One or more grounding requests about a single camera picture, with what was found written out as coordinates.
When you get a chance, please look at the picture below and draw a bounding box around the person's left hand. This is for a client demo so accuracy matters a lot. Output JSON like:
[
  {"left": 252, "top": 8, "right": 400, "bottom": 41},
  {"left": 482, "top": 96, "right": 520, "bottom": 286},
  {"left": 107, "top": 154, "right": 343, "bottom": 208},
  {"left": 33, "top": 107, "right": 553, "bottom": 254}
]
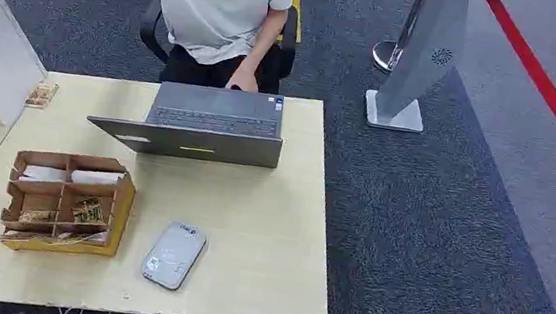
[{"left": 224, "top": 61, "right": 265, "bottom": 95}]

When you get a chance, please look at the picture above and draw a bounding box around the wooden card box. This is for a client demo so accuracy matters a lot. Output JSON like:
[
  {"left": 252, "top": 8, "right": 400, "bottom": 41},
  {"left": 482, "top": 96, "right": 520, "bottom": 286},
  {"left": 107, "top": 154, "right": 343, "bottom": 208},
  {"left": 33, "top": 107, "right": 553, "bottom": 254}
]
[{"left": 0, "top": 142, "right": 142, "bottom": 268}]

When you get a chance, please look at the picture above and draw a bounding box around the black office chair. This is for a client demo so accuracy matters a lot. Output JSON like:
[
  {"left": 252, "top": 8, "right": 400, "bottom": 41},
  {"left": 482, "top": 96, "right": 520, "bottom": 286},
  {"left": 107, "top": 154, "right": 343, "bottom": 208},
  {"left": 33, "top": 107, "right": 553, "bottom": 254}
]
[{"left": 134, "top": 0, "right": 305, "bottom": 87}]

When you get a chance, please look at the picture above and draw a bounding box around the grey laptop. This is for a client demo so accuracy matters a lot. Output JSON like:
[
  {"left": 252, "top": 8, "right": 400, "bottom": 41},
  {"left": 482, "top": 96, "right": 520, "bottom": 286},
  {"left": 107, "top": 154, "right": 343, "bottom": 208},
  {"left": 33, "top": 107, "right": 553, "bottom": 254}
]
[{"left": 83, "top": 65, "right": 292, "bottom": 176}]

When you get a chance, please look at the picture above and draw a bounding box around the white card stack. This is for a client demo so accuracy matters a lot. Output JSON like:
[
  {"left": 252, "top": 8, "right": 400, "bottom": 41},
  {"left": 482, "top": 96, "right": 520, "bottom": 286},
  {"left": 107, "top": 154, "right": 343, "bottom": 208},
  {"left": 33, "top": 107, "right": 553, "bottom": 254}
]
[
  {"left": 70, "top": 165, "right": 126, "bottom": 192},
  {"left": 20, "top": 162, "right": 70, "bottom": 188}
]

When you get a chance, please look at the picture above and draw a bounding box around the grey card reader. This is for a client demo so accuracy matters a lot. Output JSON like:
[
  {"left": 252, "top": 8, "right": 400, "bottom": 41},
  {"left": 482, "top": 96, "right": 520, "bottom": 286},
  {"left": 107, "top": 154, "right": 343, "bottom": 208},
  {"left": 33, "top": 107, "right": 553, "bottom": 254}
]
[{"left": 138, "top": 217, "right": 210, "bottom": 296}]

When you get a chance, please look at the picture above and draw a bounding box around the grey kiosk stand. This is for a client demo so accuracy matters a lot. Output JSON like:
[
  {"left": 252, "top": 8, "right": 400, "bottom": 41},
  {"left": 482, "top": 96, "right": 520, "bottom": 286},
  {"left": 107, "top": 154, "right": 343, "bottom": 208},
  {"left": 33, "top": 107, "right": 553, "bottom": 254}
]
[{"left": 360, "top": 0, "right": 472, "bottom": 140}]

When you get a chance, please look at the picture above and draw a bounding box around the patterned brown card stack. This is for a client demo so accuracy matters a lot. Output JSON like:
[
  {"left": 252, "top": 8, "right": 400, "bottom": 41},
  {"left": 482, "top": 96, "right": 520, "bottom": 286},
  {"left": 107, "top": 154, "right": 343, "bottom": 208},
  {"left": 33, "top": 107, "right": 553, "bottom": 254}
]
[
  {"left": 69, "top": 194, "right": 110, "bottom": 228},
  {"left": 17, "top": 206, "right": 57, "bottom": 228}
]

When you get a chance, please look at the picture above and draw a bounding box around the pale card stack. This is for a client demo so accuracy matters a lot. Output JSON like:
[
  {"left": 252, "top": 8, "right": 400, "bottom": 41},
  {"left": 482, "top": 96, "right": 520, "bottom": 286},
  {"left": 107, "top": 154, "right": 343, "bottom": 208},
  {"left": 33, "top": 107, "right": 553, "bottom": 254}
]
[{"left": 2, "top": 215, "right": 109, "bottom": 256}]

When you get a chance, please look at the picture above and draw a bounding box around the chrome stanchion post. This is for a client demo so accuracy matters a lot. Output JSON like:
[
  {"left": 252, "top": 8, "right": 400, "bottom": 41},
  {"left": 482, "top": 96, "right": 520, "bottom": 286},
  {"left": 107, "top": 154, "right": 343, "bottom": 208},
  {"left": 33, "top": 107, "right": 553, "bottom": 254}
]
[{"left": 368, "top": 0, "right": 430, "bottom": 79}]

